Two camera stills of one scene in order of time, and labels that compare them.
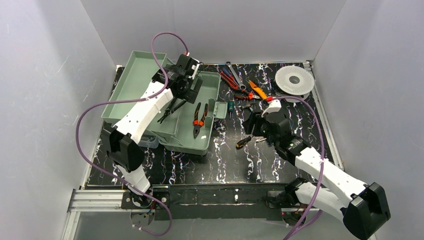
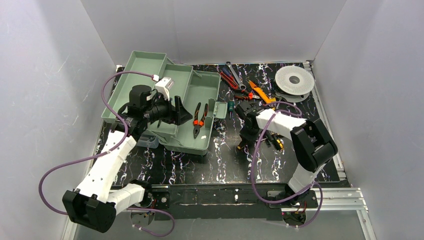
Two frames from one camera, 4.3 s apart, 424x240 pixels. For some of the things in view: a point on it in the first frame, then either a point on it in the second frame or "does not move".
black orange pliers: [197, 124] does not move
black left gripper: [187, 94] -> [172, 111]
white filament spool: [293, 81] does not move
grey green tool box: [183, 127] does not move
